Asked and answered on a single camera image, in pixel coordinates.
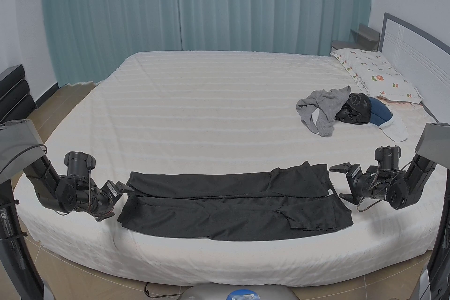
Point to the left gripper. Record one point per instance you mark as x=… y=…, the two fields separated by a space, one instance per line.
x=103 y=200

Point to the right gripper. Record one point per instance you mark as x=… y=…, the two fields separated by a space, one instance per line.
x=369 y=186

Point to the black T-shirt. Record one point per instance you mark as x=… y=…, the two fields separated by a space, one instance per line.
x=228 y=210

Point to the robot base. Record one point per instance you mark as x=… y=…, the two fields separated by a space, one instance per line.
x=211 y=293

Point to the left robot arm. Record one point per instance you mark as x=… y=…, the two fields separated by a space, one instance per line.
x=52 y=186

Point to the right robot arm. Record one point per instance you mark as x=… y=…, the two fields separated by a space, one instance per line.
x=418 y=172

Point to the bed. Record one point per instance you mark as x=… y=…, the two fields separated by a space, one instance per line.
x=218 y=108

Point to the black shiny garment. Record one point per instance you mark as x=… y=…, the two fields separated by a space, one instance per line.
x=357 y=108

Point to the dark blue and white garment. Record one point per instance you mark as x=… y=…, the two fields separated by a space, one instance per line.
x=381 y=114

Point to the grey garment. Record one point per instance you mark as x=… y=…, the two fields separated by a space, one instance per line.
x=327 y=105

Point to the white printed pillow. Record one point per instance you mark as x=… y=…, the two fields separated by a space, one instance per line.
x=379 y=73

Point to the black chest of drawers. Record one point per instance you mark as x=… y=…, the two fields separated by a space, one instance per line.
x=12 y=91

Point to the grey bedside table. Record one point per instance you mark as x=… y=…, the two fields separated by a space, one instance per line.
x=365 y=33

